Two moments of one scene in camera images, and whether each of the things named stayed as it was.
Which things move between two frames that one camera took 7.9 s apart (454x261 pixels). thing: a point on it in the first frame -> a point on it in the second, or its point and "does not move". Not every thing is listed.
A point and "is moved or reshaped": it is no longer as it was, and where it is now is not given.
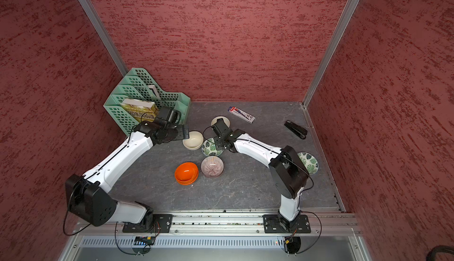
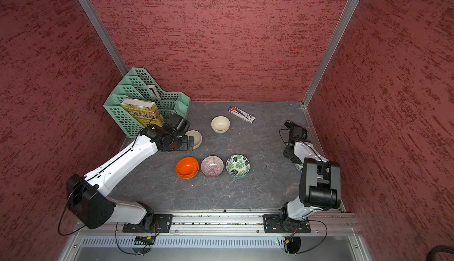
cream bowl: [195, 140] does not move
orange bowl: [186, 173] is moved or reshaped
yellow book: [140, 110] does not move
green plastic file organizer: [135, 85] does not move
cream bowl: [225, 120] does not move
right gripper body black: [220, 142] -> [289, 153]
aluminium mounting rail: [327, 224] does not move
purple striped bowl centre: [212, 166] does not move
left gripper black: [180, 136] -> [184, 146]
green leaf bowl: [208, 147] -> [237, 165]
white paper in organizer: [153, 87] does not move
